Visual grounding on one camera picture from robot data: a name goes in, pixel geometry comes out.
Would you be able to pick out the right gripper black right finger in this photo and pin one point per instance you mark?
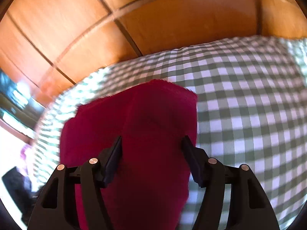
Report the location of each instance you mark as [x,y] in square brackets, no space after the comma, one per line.
[249,206]

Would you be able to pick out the green white checkered bedsheet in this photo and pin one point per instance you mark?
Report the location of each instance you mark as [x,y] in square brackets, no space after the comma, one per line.
[251,109]

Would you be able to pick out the wooden panelled headboard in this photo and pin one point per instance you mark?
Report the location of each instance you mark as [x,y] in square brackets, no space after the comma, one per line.
[50,45]

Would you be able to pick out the window with dark frame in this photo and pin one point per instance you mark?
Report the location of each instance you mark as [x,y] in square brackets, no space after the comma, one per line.
[18,108]

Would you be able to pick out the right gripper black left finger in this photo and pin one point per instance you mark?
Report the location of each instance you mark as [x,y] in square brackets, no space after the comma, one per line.
[56,207]

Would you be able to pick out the pile of colourful clothes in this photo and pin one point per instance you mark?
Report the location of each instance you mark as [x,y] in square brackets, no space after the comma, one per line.
[19,185]

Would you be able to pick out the red knit cloth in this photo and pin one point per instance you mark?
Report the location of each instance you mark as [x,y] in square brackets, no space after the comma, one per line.
[150,186]

